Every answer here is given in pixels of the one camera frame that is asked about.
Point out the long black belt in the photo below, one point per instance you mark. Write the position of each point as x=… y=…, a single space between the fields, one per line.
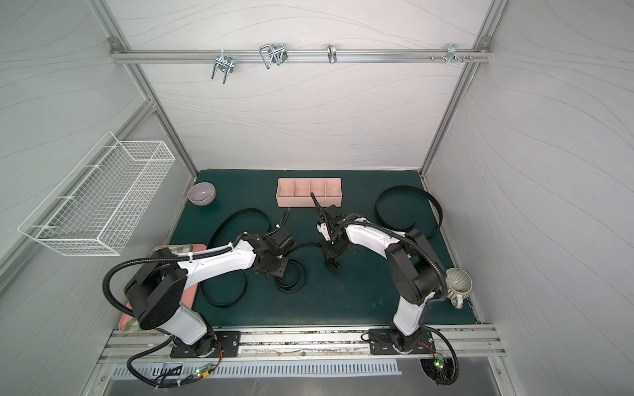
x=298 y=270

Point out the horizontal aluminium rail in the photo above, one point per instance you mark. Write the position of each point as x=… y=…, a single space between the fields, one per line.
x=306 y=56

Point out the black belt right side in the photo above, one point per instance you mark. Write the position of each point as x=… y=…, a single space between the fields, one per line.
x=420 y=200

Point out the pink tray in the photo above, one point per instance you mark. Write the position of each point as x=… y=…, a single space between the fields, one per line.
x=128 y=324

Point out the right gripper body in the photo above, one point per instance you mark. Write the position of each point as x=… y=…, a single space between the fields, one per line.
x=328 y=216

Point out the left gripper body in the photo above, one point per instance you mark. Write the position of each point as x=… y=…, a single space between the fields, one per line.
x=274 y=266

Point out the white wire basket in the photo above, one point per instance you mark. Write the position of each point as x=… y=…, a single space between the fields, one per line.
x=95 y=209

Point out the purple bowl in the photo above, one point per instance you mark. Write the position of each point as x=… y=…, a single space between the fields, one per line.
x=202 y=194

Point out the front aluminium frame rail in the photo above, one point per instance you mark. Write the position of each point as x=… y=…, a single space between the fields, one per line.
x=341 y=342

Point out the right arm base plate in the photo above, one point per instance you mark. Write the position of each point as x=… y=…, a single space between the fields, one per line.
x=381 y=342

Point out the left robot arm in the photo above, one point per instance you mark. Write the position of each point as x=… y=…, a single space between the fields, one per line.
x=155 y=292

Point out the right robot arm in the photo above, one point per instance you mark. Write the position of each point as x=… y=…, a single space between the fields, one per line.
x=417 y=274

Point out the metal hook clamp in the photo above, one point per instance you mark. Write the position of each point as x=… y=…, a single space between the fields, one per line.
x=223 y=66
x=331 y=53
x=273 y=54
x=451 y=56

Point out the white ribbed cup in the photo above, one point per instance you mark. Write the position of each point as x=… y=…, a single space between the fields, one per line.
x=459 y=287

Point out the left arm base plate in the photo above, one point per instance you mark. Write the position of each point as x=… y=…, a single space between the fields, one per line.
x=212 y=345

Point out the pink divided storage box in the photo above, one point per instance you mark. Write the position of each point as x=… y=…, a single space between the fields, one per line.
x=297 y=192

